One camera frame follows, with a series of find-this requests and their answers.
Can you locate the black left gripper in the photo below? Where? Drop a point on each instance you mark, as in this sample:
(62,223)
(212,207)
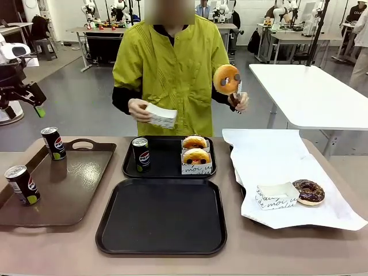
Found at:
(11,80)

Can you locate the black Pepsi can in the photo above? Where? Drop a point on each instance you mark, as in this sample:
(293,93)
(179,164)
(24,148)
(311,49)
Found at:
(23,187)
(141,156)
(54,143)

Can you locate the glazed donut with chocolate dots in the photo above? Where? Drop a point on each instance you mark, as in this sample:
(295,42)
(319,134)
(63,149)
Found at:
(225,79)
(197,156)
(194,141)

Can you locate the metal serving tongs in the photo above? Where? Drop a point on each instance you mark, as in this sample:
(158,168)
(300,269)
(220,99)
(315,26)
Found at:
(238,92)

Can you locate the person's left forearm black sleeve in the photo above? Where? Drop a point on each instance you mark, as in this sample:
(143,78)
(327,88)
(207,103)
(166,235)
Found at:
(221,99)

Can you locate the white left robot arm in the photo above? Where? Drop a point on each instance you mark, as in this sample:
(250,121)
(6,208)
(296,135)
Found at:
(11,50)

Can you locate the person's right forearm black sleeve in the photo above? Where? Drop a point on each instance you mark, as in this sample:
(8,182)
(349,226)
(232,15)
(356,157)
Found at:
(120,100)

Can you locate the person's right hand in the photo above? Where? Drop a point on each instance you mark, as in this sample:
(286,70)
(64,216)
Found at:
(138,110)

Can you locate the person's left hand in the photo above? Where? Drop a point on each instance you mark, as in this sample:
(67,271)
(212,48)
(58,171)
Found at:
(241,100)

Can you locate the wooden background table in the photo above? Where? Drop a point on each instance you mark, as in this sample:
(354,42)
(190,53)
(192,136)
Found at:
(95,30)

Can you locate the person in yellow-green shirt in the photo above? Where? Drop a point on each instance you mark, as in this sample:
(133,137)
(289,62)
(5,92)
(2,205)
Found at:
(172,77)

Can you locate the small black plastic tray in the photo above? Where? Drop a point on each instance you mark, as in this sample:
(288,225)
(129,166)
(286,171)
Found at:
(166,169)

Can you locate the large black plastic tray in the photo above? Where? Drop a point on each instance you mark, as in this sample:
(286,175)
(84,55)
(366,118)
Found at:
(162,217)

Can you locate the person in blue shirt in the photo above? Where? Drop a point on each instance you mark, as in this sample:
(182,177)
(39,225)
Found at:
(203,8)

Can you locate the black tray under paper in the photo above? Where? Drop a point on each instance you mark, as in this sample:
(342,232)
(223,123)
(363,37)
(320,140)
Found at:
(242,191)

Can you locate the black backpack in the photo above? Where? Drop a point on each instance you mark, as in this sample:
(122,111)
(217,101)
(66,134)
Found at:
(253,41)

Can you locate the white paper sheet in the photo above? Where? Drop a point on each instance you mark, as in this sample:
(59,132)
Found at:
(273,161)

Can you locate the standing person in brown shirt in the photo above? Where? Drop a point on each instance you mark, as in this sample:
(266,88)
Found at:
(277,13)

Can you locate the grey background table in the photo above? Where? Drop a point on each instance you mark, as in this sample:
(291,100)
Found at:
(287,38)

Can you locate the white side table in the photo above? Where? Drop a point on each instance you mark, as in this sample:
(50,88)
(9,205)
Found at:
(302,92)

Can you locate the black stand pole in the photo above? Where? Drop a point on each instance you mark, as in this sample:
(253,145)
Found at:
(316,37)

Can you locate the chocolate sprinkled donut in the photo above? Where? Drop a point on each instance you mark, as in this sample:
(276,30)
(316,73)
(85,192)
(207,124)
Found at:
(312,194)

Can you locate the person in white shirt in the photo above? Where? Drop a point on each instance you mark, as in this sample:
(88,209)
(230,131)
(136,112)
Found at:
(360,51)

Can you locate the person in black printed shirt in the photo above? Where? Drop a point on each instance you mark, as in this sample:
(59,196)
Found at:
(355,13)

